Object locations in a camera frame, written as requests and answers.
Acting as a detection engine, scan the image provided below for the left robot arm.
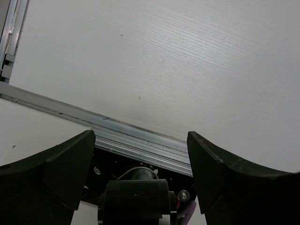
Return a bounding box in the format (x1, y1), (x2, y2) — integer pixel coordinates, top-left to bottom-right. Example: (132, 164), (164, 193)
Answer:
(0, 130), (300, 225)

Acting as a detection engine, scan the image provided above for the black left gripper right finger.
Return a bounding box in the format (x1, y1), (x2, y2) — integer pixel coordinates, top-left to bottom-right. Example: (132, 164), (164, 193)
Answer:
(187, 131), (300, 225)

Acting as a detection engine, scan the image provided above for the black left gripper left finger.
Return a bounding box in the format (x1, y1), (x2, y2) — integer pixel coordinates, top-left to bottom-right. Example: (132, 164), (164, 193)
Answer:
(0, 130), (95, 225)

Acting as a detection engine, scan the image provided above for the aluminium left table rail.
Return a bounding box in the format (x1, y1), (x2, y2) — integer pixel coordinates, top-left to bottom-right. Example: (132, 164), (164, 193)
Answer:
(0, 0), (29, 83)

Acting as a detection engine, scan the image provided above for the aluminium front table rail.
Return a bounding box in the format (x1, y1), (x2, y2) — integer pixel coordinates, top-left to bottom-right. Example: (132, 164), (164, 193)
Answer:
(0, 82), (192, 176)

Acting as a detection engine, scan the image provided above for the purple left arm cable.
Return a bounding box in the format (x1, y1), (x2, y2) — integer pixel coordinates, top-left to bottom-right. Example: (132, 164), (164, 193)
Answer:
(178, 201), (197, 225)

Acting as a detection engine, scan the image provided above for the aluminium table rail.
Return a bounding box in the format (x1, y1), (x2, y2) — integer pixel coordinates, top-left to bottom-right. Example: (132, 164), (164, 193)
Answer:
(0, 82), (192, 176)
(0, 0), (29, 83)

